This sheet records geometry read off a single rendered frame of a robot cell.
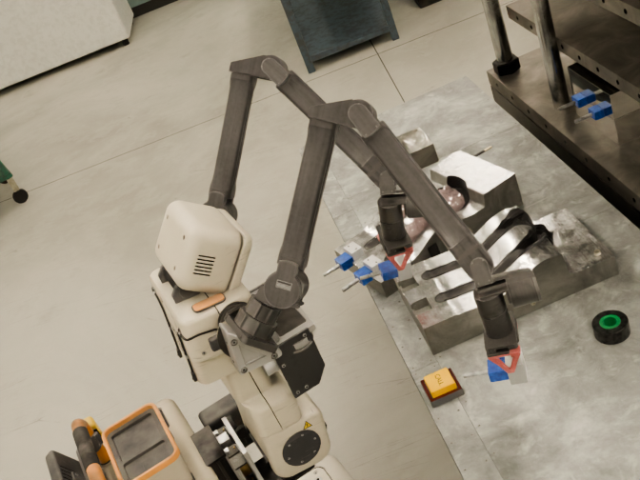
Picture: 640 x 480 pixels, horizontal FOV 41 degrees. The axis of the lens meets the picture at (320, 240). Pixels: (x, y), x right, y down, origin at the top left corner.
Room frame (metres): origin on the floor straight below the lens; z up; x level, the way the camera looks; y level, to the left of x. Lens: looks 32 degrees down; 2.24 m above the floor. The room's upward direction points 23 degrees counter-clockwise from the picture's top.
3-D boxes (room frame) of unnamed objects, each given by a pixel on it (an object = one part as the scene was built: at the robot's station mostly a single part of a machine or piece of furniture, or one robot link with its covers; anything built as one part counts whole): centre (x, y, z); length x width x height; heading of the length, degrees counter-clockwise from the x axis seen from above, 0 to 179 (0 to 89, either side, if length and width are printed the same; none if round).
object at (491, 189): (2.10, -0.30, 0.85); 0.50 x 0.26 x 0.11; 108
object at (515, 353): (1.33, -0.26, 0.99); 0.07 x 0.07 x 0.09; 71
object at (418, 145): (2.55, -0.36, 0.83); 0.20 x 0.15 x 0.07; 91
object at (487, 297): (1.34, -0.27, 1.12); 0.07 x 0.06 x 0.07; 78
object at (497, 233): (1.76, -0.38, 0.92); 0.35 x 0.16 x 0.09; 91
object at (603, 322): (1.44, -0.53, 0.82); 0.08 x 0.08 x 0.04
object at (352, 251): (2.07, -0.03, 0.85); 0.13 x 0.05 x 0.05; 108
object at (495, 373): (1.35, -0.23, 0.93); 0.13 x 0.05 x 0.05; 71
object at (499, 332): (1.34, -0.26, 1.06); 0.10 x 0.07 x 0.07; 161
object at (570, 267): (1.75, -0.39, 0.87); 0.50 x 0.26 x 0.14; 91
